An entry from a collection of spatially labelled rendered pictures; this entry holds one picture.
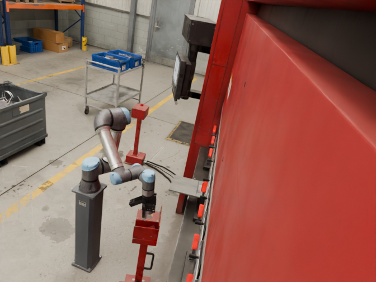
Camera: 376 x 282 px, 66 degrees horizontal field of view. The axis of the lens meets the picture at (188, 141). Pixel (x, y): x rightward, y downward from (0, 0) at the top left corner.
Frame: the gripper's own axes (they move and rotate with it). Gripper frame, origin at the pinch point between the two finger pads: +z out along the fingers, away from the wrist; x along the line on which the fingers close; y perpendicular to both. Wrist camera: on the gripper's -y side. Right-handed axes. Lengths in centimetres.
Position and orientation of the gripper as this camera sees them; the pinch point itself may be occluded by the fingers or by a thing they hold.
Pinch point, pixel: (143, 218)
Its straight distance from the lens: 191.0
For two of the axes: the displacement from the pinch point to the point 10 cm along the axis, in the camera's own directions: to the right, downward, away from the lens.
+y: 10.0, 0.9, 0.5
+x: 0.0, -4.6, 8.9
